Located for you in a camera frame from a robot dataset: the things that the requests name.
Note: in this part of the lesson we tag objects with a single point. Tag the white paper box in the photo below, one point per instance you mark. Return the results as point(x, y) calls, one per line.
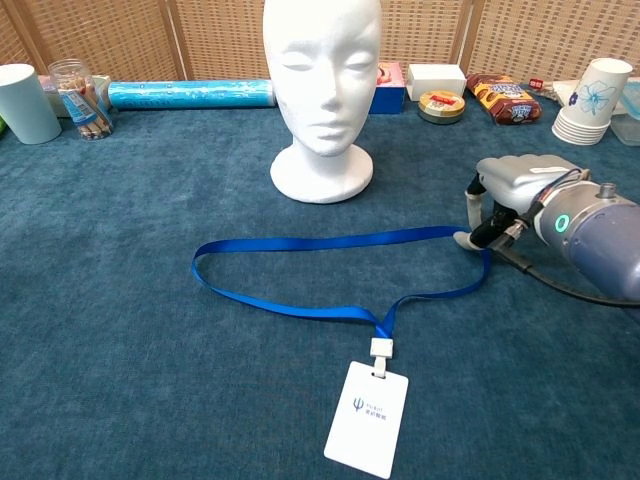
point(435, 77)

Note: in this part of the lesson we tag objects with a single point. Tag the clear container with blue lid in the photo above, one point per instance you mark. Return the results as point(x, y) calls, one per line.
point(627, 127)

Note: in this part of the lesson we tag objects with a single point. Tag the round gold tin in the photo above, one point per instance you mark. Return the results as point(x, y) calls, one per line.
point(441, 106)

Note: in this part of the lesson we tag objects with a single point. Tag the brown cookie package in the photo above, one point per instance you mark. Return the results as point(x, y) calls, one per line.
point(505, 100)

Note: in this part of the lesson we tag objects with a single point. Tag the paper cup stack blue flower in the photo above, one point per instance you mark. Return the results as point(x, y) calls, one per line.
point(592, 100)

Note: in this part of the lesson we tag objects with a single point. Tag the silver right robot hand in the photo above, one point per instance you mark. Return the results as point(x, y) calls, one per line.
point(520, 177)

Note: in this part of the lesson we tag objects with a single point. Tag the green wet wipes pack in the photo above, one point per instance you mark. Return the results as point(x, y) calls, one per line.
point(2, 126)

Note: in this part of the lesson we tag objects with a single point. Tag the blue pink cookie box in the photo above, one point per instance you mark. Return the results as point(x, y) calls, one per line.
point(387, 97)

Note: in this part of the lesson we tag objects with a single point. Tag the white foam mannequin head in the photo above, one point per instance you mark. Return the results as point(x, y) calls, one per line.
point(320, 75)

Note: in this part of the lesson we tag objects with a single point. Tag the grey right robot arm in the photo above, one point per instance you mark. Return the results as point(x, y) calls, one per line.
point(600, 225)

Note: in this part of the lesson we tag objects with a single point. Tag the wicker folding screen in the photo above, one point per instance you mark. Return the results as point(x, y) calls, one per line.
point(100, 35)

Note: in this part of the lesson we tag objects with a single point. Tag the blue cling film roll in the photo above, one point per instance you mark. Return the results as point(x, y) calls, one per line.
point(190, 95)

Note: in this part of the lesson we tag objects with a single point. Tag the white plastic bag package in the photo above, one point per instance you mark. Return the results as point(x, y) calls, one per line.
point(562, 90)

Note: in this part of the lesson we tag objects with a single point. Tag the pale green plastic cup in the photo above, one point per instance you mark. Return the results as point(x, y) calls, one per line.
point(27, 110)

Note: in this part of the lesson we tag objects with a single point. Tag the teal tablecloth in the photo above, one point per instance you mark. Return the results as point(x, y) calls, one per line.
point(125, 300)

